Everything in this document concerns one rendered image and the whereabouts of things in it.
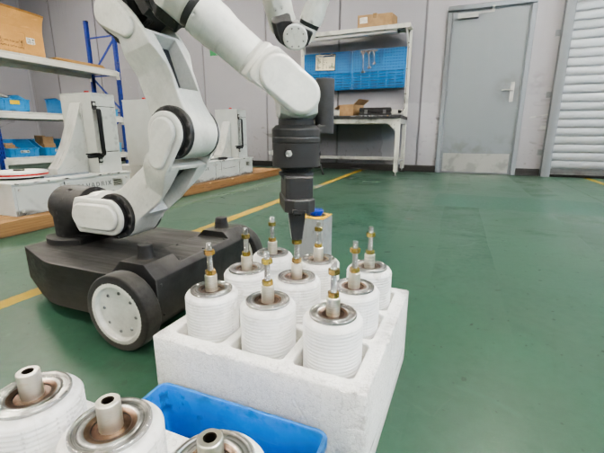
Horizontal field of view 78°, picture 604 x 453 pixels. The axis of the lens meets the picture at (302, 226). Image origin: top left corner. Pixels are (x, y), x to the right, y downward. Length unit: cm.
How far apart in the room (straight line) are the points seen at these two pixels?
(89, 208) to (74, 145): 170
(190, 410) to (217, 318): 15
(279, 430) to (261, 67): 56
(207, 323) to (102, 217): 68
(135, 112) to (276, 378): 302
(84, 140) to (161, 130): 199
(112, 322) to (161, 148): 46
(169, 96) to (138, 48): 14
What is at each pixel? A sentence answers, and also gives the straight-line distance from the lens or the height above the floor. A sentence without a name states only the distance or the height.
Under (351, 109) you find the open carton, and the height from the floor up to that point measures 86.
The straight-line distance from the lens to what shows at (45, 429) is 50.
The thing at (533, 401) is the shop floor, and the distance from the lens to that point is 96.
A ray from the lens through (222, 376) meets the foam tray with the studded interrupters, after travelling 67.
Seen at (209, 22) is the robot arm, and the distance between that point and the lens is 67.
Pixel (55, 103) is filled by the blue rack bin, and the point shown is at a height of 93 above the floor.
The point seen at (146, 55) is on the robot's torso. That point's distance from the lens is 114.
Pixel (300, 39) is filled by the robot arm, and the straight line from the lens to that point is 130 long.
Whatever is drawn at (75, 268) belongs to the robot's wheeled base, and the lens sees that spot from 120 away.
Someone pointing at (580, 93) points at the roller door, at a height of 100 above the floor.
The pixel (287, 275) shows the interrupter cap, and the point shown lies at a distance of 75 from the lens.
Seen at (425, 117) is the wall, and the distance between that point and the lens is 567.
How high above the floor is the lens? 53
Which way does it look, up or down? 14 degrees down
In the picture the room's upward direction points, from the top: straight up
